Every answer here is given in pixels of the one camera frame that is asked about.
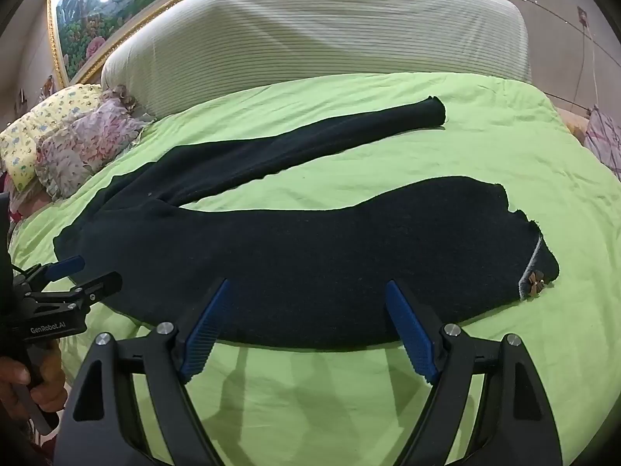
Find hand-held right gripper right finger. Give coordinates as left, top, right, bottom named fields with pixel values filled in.
left=385, top=280, right=564, bottom=466

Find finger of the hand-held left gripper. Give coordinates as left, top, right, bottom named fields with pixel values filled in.
left=28, top=271, right=123, bottom=312
left=14, top=255, right=86, bottom=288

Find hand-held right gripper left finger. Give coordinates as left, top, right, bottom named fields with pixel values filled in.
left=57, top=278, right=231, bottom=466

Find black pants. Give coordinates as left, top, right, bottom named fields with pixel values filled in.
left=52, top=96, right=561, bottom=350

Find person's left hand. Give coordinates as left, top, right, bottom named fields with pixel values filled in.
left=0, top=342, right=67, bottom=416

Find pink floral pillow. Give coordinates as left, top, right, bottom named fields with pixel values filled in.
left=35, top=85, right=156, bottom=201

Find yellow printed pillow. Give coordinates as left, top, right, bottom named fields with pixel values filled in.
left=0, top=83, right=104, bottom=192

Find green bed sheet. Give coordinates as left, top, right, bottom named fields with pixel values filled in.
left=9, top=72, right=621, bottom=466

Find gold framed landscape painting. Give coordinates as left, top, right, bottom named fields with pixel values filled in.
left=46, top=0, right=452, bottom=85

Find plaid cloth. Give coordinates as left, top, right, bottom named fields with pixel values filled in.
left=583, top=105, right=621, bottom=181

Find striped padded headboard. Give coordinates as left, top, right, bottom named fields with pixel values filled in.
left=100, top=0, right=532, bottom=117

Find thin wall cable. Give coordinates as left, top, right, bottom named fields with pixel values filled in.
left=576, top=7, right=597, bottom=108

